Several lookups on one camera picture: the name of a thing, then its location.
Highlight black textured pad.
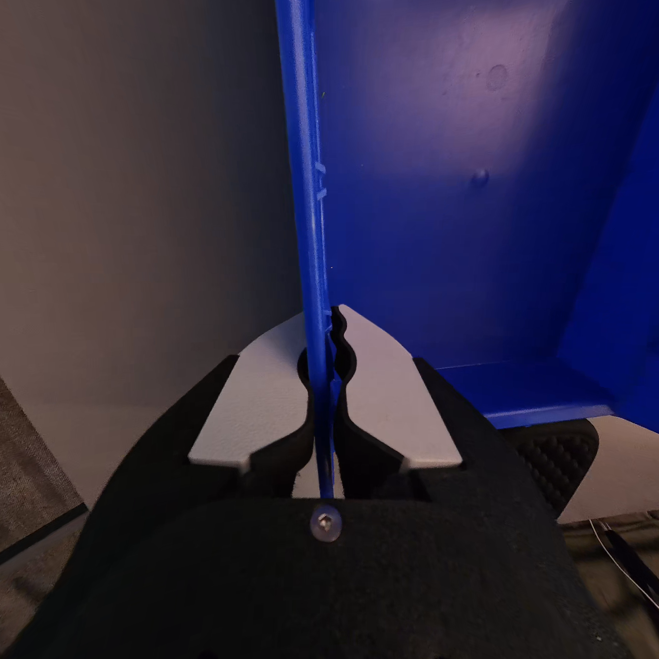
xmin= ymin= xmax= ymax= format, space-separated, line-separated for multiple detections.
xmin=502 ymin=418 xmax=600 ymax=523

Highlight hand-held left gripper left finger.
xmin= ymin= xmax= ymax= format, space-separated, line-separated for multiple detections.
xmin=187 ymin=311 xmax=316 ymax=485

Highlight blue plastic bin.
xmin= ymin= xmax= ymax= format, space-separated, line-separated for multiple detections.
xmin=273 ymin=0 xmax=659 ymax=500

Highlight black cable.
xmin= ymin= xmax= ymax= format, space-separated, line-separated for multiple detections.
xmin=597 ymin=520 xmax=659 ymax=598

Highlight person's olive trousers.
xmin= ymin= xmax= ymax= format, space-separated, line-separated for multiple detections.
xmin=558 ymin=510 xmax=659 ymax=659

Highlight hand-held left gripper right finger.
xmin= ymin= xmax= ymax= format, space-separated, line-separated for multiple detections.
xmin=331 ymin=304 xmax=463 ymax=499

